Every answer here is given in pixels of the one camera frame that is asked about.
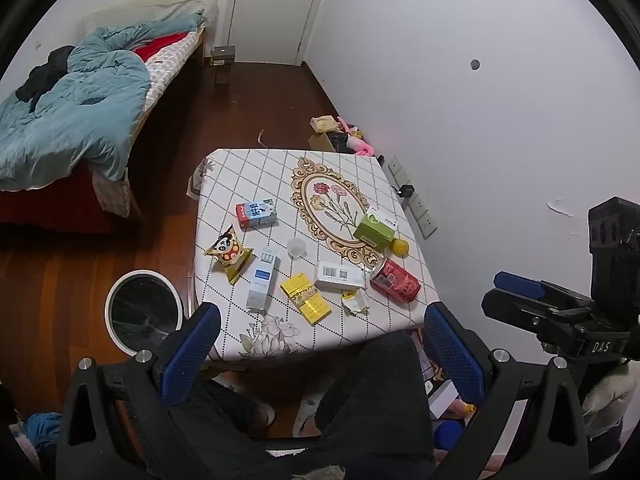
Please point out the person's right leg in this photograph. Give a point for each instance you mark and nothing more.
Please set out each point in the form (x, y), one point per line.
(375, 400)

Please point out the panda print snack packet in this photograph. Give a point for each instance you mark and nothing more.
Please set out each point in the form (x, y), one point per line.
(229, 255)

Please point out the white blue slim box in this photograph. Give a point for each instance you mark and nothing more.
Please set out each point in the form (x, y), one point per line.
(262, 280)

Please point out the black plug adapter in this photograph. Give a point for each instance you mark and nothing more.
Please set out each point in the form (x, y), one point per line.
(406, 191)

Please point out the white wall socket row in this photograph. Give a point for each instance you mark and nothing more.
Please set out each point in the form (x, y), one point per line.
(417, 205)

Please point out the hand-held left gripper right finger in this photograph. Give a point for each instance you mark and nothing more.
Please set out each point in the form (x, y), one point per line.
(452, 355)

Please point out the dark blue round container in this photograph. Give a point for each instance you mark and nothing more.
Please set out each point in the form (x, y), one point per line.
(448, 435)

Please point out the crumpled white wrapper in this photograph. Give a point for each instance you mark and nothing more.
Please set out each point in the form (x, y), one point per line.
(355, 304)

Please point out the table with checked tablecloth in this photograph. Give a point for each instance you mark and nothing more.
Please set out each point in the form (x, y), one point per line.
(305, 185)

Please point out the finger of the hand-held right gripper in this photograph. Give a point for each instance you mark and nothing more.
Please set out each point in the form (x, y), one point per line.
(515, 310)
(520, 284)

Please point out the yellow lemon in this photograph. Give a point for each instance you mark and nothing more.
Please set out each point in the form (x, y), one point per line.
(399, 247)

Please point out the white round trash bin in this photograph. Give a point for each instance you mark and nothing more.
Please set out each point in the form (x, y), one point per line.
(142, 310)

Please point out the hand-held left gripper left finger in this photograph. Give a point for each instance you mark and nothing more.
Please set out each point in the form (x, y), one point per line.
(192, 355)

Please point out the white door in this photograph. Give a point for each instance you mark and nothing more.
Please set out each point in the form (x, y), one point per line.
(275, 10)

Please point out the dark clothing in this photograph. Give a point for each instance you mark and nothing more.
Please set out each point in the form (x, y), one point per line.
(45, 77)

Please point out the yellow cigarette pack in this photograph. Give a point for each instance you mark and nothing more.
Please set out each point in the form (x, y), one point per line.
(305, 300)

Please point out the blue cloth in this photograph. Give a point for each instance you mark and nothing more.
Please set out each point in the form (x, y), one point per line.
(42, 430)

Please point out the small grey stool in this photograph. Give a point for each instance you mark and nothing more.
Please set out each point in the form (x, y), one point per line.
(222, 52)

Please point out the grey striped pillow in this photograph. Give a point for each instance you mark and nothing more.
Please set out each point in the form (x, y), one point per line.
(182, 10)

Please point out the red soda can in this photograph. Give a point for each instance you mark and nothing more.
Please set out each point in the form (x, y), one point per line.
(395, 280)

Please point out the white slipper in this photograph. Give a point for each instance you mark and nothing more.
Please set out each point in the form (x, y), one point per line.
(267, 415)
(305, 417)

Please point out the white flat box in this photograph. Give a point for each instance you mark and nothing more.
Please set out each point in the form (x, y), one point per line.
(445, 397)

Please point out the person's leg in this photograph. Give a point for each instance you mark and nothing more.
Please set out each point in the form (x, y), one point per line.
(375, 400)
(220, 430)

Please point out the clear plastic cup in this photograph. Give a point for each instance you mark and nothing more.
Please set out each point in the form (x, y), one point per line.
(296, 248)

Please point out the white barcode box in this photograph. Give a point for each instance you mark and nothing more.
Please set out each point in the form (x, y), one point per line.
(337, 276)

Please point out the cardboard box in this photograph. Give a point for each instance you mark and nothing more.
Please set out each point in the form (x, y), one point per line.
(320, 142)

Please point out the person's left leg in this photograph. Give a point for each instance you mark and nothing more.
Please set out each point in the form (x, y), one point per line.
(220, 430)

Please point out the red blanket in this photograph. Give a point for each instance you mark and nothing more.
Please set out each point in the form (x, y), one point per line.
(160, 45)

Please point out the blue red milk carton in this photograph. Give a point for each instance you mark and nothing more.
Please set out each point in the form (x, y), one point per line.
(257, 214)

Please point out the light blue duvet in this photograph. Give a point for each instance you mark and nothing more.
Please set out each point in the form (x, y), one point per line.
(85, 105)

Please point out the wooden bed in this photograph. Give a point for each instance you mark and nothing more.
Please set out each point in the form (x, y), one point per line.
(165, 110)

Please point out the patterned mattress quilt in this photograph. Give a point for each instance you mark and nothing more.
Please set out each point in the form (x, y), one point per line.
(170, 67)

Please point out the green tissue box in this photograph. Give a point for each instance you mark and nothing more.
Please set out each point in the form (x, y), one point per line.
(372, 230)

